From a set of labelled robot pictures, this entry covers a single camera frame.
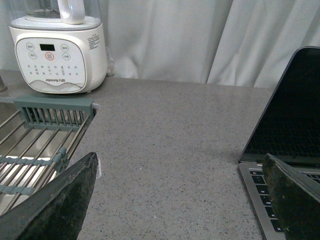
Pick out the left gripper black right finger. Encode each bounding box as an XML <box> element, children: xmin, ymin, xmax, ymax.
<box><xmin>262</xmin><ymin>153</ymin><xmax>320</xmax><ymax>240</ymax></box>

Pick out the white Joyoung blender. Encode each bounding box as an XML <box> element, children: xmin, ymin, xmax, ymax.
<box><xmin>7</xmin><ymin>0</ymin><xmax>108</xmax><ymax>94</ymax></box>

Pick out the white curtain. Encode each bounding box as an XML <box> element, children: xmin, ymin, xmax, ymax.
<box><xmin>0</xmin><ymin>0</ymin><xmax>320</xmax><ymax>90</ymax></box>

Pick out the green steel sink drying rack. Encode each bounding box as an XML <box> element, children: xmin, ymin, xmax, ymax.
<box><xmin>0</xmin><ymin>96</ymin><xmax>100</xmax><ymax>217</ymax></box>

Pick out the silver laptop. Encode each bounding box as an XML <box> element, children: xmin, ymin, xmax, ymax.
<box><xmin>238</xmin><ymin>46</ymin><xmax>320</xmax><ymax>240</ymax></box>

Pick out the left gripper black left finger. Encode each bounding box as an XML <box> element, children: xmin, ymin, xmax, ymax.
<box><xmin>0</xmin><ymin>152</ymin><xmax>98</xmax><ymax>240</ymax></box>

